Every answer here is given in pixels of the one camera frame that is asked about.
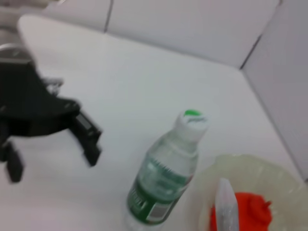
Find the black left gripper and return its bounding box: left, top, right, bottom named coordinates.
left=0, top=59, right=103, bottom=183

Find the clear green-label water bottle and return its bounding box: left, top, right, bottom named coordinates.
left=124, top=109, right=209, bottom=230

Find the orange toy fruit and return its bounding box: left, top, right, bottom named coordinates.
left=209, top=192, right=274, bottom=231

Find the pale green wavy glass plate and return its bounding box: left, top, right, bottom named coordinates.
left=197, top=153, right=308, bottom=231

